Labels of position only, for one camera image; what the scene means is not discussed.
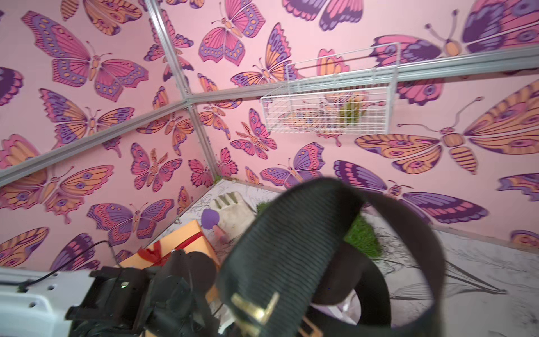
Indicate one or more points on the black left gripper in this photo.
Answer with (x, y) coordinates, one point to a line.
(168, 300)

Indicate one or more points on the large tan gift box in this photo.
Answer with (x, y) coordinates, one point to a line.
(172, 240)

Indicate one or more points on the black lettered ribbon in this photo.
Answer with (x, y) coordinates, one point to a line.
(270, 278)

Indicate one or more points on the lilac gift box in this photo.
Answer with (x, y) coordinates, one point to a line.
(348, 311)

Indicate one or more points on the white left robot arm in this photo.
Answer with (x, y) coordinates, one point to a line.
(35, 304)

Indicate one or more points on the red ribbon bow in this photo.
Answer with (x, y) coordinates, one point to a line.
(155, 256)

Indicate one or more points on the purple pink hand trowel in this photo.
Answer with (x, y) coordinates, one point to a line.
(210, 221)

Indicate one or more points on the beige gardening glove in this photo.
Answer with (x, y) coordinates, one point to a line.
(235, 214)

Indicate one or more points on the green artificial grass mat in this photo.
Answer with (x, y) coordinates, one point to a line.
(361, 235)

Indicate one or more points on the green item in basket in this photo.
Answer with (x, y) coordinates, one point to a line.
(351, 110)

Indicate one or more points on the white wire basket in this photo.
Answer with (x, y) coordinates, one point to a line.
(310, 105)

